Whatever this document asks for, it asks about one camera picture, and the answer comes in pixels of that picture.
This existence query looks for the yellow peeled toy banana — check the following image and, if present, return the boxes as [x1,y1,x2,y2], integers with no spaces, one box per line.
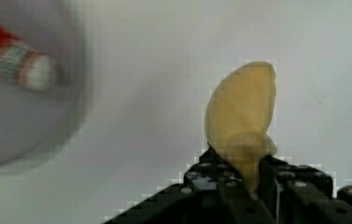
[204,62,277,195]

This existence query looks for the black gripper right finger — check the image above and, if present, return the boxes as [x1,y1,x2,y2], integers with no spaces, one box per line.
[258,156,352,224]

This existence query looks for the red ketchup bottle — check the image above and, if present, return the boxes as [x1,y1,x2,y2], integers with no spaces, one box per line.
[0,26,61,91]

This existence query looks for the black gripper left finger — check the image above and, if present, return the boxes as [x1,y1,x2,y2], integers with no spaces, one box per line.
[104,148,276,224]

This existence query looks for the grey round plate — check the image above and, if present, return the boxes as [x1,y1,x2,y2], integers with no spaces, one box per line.
[0,0,92,166]

